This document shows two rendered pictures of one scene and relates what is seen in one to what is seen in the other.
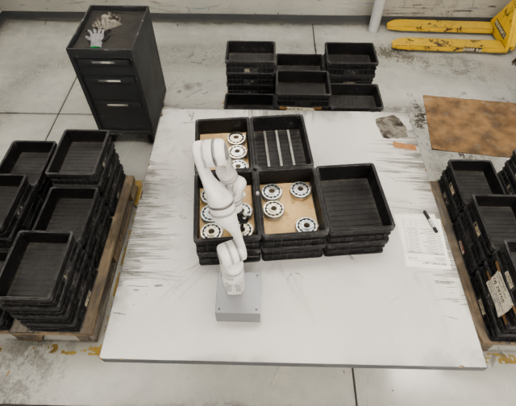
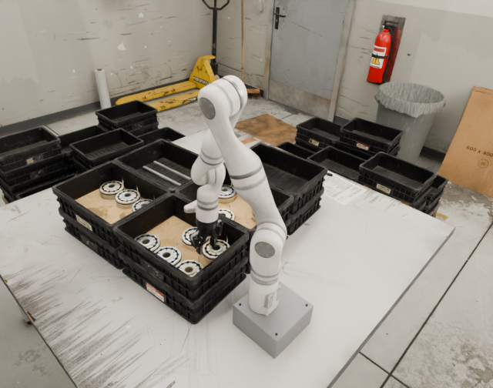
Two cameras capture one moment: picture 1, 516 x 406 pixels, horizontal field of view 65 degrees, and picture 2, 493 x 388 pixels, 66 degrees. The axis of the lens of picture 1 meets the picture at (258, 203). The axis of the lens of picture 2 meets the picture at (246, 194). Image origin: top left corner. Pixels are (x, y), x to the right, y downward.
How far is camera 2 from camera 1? 1.03 m
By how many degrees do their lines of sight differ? 39
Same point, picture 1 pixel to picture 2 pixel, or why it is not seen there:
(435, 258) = (352, 190)
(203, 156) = (229, 95)
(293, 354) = (364, 322)
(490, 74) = not seen: hidden behind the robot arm
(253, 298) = (292, 299)
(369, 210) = (288, 178)
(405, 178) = not seen: hidden behind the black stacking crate
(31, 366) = not seen: outside the picture
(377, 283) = (344, 228)
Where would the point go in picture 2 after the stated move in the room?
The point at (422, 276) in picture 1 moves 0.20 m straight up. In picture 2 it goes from (360, 205) to (368, 170)
